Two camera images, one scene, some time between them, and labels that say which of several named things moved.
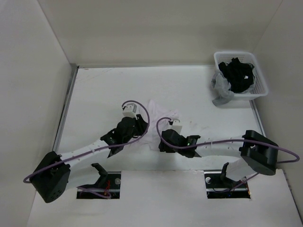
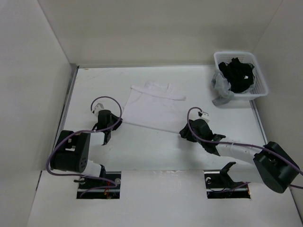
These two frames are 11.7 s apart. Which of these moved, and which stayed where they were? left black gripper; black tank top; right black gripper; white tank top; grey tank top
Moved: white tank top; right black gripper; left black gripper
Stayed: black tank top; grey tank top
